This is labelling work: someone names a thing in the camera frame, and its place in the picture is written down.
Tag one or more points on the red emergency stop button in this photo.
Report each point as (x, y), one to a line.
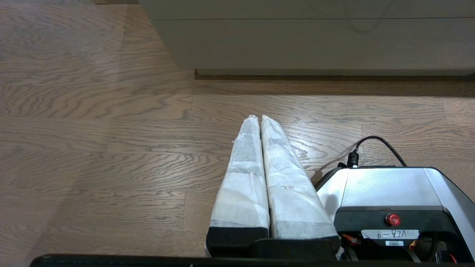
(392, 219)

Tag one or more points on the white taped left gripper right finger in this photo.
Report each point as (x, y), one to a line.
(293, 200)

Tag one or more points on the beige glossy cabinet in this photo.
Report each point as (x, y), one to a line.
(297, 44)

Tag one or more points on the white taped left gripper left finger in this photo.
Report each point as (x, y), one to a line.
(243, 185)

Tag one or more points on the white handwritten label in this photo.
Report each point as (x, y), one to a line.
(389, 234)

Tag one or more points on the white barcode sticker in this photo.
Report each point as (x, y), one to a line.
(394, 243)

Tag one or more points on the silver black robot base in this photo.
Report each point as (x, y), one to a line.
(389, 189)

